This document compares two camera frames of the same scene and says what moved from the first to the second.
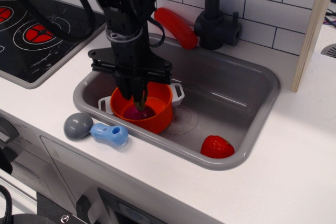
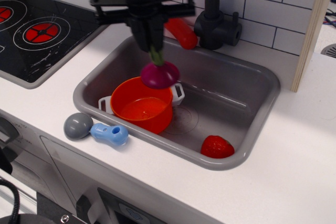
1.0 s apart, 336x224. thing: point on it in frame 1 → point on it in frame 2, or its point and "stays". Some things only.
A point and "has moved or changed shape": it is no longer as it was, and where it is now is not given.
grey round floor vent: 329,50 stays
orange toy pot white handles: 161,96 stays
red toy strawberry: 215,146 stays
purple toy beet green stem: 138,113 has moved or changed shape
